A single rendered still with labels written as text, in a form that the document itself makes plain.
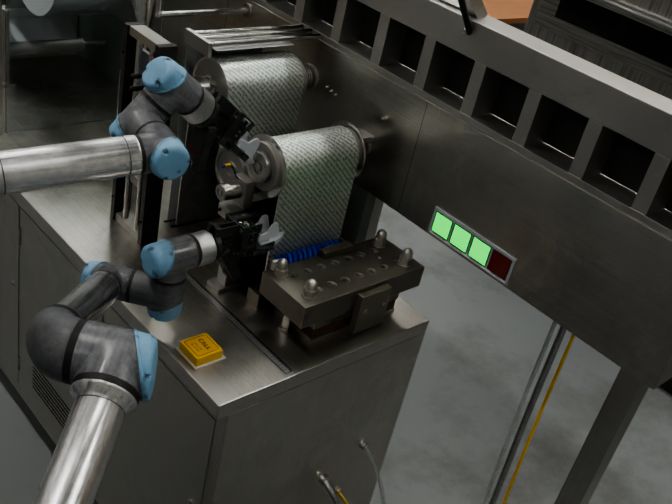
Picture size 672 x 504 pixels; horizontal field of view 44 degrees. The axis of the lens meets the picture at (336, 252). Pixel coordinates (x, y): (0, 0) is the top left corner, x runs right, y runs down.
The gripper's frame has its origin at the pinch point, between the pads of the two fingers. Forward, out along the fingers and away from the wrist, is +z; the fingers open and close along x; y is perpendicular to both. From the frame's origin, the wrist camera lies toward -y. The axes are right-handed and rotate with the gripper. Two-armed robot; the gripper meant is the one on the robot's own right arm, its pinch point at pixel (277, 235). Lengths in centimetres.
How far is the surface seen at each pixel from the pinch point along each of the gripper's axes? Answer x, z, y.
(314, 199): -0.2, 9.4, 8.0
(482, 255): -37.1, 29.4, 9.0
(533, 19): 83, 208, 14
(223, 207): 10.0, -9.4, 4.1
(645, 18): 30, 200, 33
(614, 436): -77, 46, -22
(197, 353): -11.9, -28.3, -16.6
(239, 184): 9.5, -6.1, 9.9
